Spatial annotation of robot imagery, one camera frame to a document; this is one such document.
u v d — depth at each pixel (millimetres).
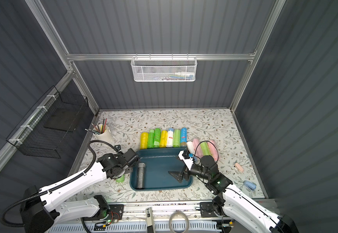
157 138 989
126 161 591
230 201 528
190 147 945
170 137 989
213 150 917
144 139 985
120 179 829
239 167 859
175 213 767
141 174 841
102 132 962
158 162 952
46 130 731
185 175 642
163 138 992
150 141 985
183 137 996
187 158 623
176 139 987
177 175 641
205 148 947
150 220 681
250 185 808
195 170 650
